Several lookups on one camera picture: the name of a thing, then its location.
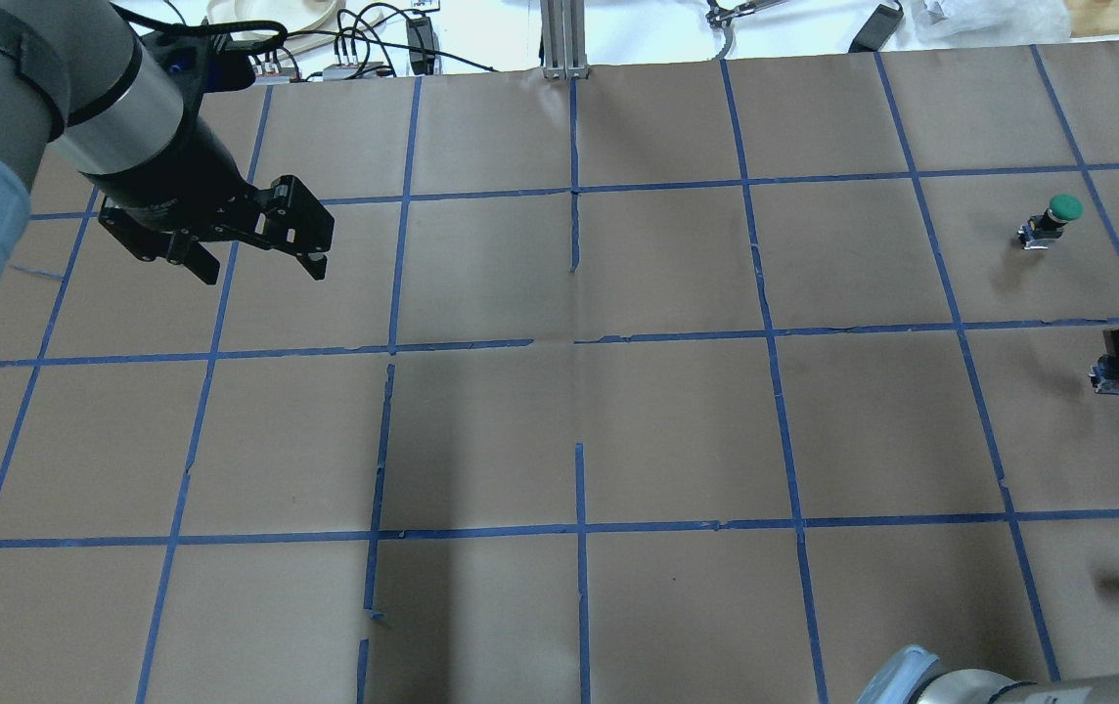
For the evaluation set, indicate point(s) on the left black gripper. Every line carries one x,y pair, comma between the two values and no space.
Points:
180,174

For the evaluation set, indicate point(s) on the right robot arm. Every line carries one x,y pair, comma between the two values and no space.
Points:
915,675

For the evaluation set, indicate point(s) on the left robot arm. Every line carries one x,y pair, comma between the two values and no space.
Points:
118,96

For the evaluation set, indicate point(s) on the green push button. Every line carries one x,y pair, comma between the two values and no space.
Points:
1042,231

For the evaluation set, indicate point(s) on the black power adapter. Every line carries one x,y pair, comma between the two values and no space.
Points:
878,28

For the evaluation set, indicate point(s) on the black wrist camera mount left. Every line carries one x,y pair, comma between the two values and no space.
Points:
213,57

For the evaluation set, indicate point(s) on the aluminium frame post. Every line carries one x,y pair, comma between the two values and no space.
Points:
563,40

